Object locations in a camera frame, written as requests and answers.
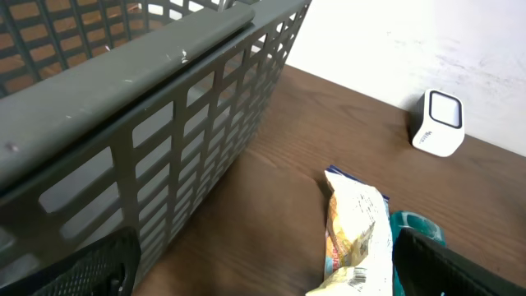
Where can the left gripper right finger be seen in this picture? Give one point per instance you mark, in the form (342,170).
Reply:
(426,267)

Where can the white barcode scanner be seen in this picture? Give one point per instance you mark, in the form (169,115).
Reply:
(436,124)

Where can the cream snack bag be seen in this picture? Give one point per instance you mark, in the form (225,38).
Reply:
(358,239)

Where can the teal mouthwash bottle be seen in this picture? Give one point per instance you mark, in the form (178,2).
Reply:
(406,219)

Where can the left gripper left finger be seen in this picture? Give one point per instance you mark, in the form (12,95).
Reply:
(105,267)

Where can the grey plastic basket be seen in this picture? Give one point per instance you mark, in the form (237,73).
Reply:
(138,136)

